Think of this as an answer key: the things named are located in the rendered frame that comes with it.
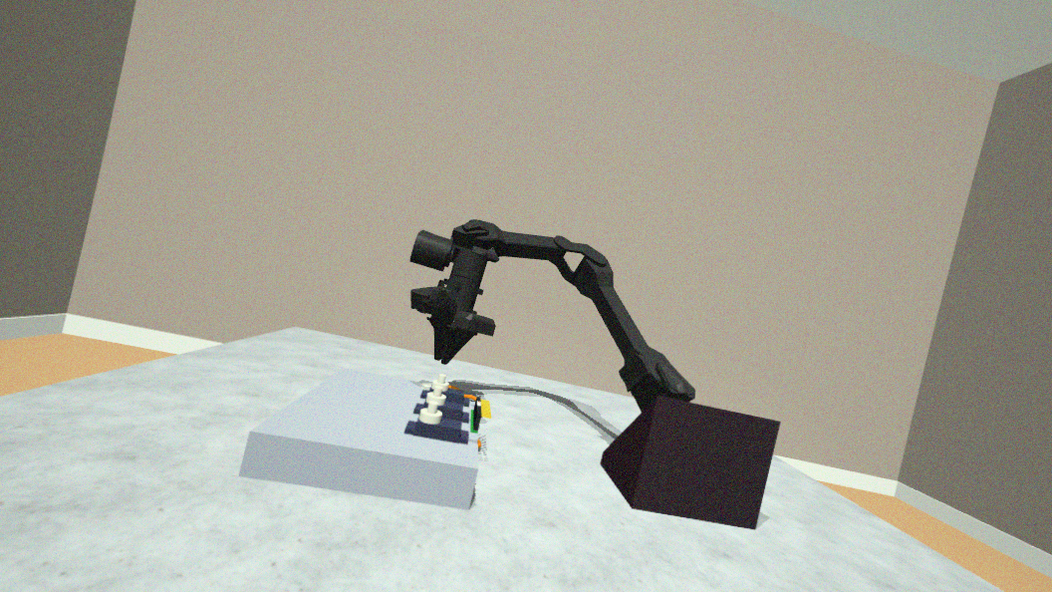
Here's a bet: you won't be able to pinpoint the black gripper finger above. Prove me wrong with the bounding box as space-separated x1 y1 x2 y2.
441 324 478 365
427 317 451 361

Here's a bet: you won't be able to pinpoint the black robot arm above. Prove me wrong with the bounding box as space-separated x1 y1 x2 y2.
410 219 695 412

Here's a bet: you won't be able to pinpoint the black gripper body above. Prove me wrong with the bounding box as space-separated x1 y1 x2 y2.
427 274 495 336

